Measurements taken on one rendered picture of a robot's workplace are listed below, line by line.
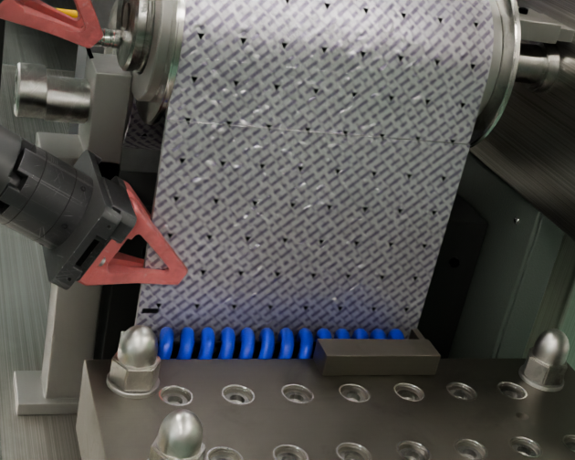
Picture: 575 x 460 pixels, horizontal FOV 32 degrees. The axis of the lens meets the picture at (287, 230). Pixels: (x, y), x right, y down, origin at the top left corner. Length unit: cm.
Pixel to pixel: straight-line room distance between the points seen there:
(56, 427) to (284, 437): 26
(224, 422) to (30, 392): 26
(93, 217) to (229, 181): 11
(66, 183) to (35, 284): 41
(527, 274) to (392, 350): 17
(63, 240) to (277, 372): 19
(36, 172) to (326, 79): 21
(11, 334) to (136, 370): 32
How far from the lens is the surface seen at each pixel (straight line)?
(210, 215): 72
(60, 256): 68
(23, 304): 104
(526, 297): 90
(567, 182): 82
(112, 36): 73
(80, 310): 84
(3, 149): 66
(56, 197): 67
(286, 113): 71
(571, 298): 109
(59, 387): 88
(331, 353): 74
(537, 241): 87
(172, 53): 66
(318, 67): 70
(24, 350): 96
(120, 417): 67
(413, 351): 77
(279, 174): 72
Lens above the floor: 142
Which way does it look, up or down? 24 degrees down
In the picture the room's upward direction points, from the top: 12 degrees clockwise
